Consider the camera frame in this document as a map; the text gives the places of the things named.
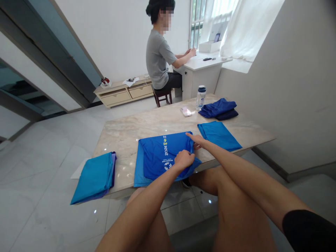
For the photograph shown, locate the pink phone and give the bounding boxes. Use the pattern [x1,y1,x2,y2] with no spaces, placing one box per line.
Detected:
[180,106,196,118]

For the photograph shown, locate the person's left fingers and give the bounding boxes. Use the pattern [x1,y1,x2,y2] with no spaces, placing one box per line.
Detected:
[175,150,196,163]

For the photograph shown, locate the clear water bottle blue cap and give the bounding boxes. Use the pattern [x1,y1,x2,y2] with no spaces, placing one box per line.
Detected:
[195,85,208,112]

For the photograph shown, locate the white curtain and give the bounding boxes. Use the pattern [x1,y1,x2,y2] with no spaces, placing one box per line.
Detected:
[219,0,286,63]

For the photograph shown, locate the folded light blue shirt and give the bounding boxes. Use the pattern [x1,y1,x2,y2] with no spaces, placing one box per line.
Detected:
[197,121,243,152]

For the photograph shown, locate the white desk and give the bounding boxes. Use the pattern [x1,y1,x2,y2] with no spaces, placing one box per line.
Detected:
[172,53,233,102]

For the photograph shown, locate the barred window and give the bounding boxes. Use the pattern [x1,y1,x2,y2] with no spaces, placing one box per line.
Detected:
[188,0,240,50]

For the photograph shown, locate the blue printed shirt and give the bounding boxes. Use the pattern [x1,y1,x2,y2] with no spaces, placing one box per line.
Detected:
[133,131,203,188]

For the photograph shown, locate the marble table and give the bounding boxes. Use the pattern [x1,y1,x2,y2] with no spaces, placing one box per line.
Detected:
[94,93,277,208]

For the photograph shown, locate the pile of dark blue clothes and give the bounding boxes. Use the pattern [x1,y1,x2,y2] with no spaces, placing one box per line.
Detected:
[198,98,239,121]

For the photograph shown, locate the person's left hand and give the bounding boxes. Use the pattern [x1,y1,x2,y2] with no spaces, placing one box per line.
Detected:
[174,150,196,174]

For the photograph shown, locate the white box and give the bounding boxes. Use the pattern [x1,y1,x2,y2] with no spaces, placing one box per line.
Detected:
[198,40,222,53]

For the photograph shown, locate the person's right hand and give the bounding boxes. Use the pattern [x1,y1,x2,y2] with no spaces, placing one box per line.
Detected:
[185,132,211,151]

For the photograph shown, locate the stack of folded blue shirts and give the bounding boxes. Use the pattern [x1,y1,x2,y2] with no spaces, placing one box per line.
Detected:
[70,151,118,205]

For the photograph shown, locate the dark wooden stool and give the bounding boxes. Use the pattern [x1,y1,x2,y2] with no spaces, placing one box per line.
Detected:
[153,87,174,109]

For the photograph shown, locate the cream low cabinet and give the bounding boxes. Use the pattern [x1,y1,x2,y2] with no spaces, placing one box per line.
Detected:
[93,74,159,109]

